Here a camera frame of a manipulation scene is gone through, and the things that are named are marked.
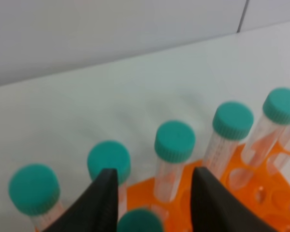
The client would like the row tube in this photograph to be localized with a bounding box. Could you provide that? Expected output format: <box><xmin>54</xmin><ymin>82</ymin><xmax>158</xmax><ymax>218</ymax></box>
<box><xmin>154</xmin><ymin>120</ymin><xmax>196</xmax><ymax>203</ymax></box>
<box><xmin>202</xmin><ymin>101</ymin><xmax>254</xmax><ymax>180</ymax></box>
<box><xmin>87</xmin><ymin>140</ymin><xmax>131</xmax><ymax>218</ymax></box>
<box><xmin>241</xmin><ymin>87</ymin><xmax>290</xmax><ymax>167</ymax></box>
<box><xmin>8</xmin><ymin>163</ymin><xmax>65</xmax><ymax>232</ymax></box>

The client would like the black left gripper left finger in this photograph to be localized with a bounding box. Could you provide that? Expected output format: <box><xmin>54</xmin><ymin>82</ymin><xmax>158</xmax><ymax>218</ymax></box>
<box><xmin>45</xmin><ymin>169</ymin><xmax>118</xmax><ymax>232</ymax></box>

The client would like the front-left test tube teal cap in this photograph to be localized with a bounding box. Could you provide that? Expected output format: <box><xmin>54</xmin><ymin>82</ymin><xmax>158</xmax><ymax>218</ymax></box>
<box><xmin>117</xmin><ymin>208</ymin><xmax>164</xmax><ymax>232</ymax></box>

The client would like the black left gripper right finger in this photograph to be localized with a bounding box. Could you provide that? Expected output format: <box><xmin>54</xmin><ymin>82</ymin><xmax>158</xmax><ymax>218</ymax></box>
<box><xmin>190</xmin><ymin>167</ymin><xmax>275</xmax><ymax>232</ymax></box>

